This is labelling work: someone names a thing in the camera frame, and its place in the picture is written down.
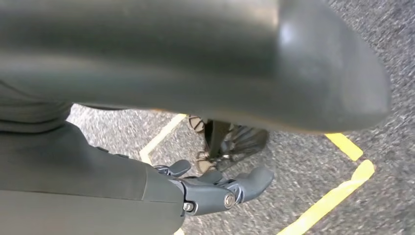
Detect yellow floor tape square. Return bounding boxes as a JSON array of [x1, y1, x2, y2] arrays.
[[139, 113, 376, 235]]

